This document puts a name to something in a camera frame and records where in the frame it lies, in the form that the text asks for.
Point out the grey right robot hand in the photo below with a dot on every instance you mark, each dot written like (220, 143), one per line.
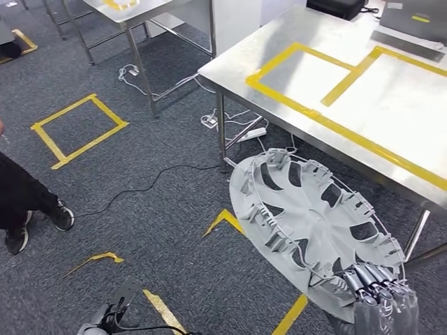
(383, 310)

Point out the silver plastic wheel hubcap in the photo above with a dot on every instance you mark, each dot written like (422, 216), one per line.
(314, 222)

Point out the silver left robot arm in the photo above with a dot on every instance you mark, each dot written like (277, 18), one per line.
(94, 326)

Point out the steel workbench table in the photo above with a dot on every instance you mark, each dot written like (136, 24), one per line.
(244, 60)

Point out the yellow floor tape marking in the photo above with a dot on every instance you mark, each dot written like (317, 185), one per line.
(223, 217)
(29, 44)

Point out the white power strip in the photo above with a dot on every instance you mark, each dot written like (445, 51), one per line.
(254, 134)

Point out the yellow floor tape strip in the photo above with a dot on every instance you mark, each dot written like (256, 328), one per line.
(160, 307)

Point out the white plug adapter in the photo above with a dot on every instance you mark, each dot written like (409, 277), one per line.
(209, 121)

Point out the white cabinet panel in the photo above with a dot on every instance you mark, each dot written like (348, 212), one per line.
(237, 23)

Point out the torn curled yellow floor tape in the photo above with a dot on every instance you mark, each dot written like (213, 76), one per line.
(104, 256)

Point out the steel table with thin legs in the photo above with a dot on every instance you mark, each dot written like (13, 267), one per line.
(146, 9)

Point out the person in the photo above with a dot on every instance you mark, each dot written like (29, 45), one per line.
(20, 194)

